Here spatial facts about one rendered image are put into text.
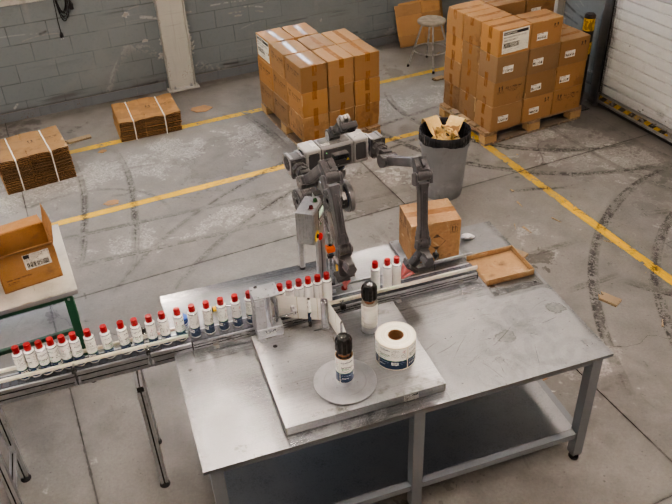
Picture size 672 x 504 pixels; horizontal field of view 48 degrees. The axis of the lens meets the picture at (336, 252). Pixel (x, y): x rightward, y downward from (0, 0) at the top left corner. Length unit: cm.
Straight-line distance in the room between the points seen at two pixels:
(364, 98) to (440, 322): 375
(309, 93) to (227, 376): 386
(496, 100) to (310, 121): 176
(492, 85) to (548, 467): 393
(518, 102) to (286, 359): 447
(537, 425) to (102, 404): 266
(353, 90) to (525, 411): 392
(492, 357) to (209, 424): 144
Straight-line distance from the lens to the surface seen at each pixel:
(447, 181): 660
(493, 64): 733
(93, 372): 409
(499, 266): 457
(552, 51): 768
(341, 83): 732
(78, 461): 486
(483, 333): 410
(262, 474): 425
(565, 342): 413
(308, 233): 389
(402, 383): 373
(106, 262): 634
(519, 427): 449
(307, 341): 396
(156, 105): 835
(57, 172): 762
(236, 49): 931
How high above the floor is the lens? 354
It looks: 36 degrees down
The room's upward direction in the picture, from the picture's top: 3 degrees counter-clockwise
